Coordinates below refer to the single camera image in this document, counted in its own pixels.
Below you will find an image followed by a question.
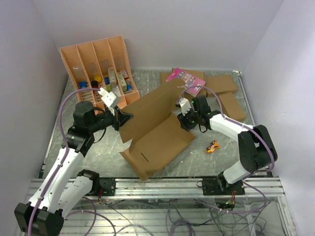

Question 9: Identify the aluminium mounting rail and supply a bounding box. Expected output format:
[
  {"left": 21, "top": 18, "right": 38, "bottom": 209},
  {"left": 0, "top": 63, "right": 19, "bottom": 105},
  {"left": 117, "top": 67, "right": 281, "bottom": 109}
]
[{"left": 102, "top": 177, "right": 285, "bottom": 200}]

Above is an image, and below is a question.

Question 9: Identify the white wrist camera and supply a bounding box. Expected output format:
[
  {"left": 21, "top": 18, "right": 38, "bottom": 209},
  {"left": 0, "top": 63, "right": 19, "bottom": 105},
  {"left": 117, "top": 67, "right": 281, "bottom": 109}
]
[
  {"left": 179, "top": 98, "right": 191, "bottom": 116},
  {"left": 98, "top": 88, "right": 120, "bottom": 115}
]

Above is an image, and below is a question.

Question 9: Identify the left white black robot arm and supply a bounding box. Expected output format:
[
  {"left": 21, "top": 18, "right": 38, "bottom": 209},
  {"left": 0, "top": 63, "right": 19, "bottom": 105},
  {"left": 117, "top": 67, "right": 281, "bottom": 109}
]
[{"left": 14, "top": 101, "right": 133, "bottom": 236}]

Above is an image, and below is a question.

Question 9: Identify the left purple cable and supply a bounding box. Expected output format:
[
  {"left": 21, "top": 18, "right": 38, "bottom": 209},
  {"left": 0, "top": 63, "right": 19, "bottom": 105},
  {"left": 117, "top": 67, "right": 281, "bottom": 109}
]
[{"left": 26, "top": 88, "right": 101, "bottom": 236}]

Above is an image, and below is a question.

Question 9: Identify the purple cable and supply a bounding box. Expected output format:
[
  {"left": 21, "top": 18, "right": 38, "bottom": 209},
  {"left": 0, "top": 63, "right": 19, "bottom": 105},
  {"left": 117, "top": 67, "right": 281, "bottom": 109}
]
[
  {"left": 26, "top": 88, "right": 101, "bottom": 236},
  {"left": 177, "top": 85, "right": 276, "bottom": 214}
]

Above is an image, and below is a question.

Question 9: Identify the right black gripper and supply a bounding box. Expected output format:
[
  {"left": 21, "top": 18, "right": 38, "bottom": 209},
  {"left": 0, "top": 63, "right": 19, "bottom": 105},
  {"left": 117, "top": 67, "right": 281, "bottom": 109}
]
[{"left": 177, "top": 106, "right": 200, "bottom": 131}]

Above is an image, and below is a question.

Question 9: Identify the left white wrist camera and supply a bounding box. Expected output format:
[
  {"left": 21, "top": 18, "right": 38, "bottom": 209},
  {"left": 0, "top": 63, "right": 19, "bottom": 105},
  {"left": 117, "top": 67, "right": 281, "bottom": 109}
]
[{"left": 98, "top": 88, "right": 120, "bottom": 115}]

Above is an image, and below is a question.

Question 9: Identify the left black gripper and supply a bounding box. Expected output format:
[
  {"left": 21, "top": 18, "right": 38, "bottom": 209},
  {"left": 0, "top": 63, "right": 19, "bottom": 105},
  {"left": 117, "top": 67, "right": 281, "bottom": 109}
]
[{"left": 88, "top": 105, "right": 133, "bottom": 133}]

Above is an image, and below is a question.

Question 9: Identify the small folded cardboard box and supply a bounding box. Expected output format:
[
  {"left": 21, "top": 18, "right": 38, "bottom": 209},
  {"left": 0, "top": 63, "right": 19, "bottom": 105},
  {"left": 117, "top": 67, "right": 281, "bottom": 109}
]
[{"left": 219, "top": 93, "right": 247, "bottom": 122}]

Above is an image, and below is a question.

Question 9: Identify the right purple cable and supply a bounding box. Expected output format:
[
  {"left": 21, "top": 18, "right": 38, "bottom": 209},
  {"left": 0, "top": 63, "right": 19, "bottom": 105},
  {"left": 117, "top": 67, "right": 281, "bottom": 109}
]
[{"left": 177, "top": 85, "right": 276, "bottom": 214}]

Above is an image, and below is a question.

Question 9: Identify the peach plastic file organizer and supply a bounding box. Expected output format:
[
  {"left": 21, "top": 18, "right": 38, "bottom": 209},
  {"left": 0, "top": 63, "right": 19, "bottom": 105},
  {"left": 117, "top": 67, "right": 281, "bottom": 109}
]
[{"left": 60, "top": 35, "right": 140, "bottom": 108}]

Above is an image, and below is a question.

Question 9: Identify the orange toy car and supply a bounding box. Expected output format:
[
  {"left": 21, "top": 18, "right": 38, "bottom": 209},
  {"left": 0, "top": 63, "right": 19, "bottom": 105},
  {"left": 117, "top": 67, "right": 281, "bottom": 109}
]
[{"left": 205, "top": 140, "right": 220, "bottom": 153}]

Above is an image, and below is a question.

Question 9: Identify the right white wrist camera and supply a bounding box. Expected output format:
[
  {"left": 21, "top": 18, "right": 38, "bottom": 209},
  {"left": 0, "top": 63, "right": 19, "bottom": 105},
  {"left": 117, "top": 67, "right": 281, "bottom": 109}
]
[{"left": 179, "top": 98, "right": 191, "bottom": 116}]

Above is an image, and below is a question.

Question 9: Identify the large cardboard box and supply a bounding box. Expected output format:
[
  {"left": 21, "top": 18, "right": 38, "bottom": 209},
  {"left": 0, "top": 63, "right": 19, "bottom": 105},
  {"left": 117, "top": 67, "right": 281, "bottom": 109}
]
[{"left": 120, "top": 79, "right": 195, "bottom": 181}]

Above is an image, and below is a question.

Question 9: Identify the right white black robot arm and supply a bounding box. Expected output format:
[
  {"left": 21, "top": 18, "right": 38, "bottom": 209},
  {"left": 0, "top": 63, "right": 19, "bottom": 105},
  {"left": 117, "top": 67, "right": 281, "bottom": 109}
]
[{"left": 176, "top": 96, "right": 278, "bottom": 195}]

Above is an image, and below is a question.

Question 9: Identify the pink paperback book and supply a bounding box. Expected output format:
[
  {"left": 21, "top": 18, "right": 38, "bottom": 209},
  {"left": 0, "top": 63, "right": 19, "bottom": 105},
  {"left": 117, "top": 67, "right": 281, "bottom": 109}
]
[{"left": 165, "top": 67, "right": 206, "bottom": 97}]

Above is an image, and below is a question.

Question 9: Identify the green white small carton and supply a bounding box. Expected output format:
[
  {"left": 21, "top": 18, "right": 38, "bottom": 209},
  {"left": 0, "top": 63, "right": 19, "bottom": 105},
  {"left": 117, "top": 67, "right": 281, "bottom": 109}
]
[{"left": 117, "top": 72, "right": 127, "bottom": 92}]

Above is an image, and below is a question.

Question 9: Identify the folded cardboard box middle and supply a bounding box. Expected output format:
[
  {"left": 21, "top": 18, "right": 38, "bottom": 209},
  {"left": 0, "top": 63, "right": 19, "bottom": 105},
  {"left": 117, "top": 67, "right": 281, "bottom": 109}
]
[{"left": 205, "top": 74, "right": 238, "bottom": 95}]

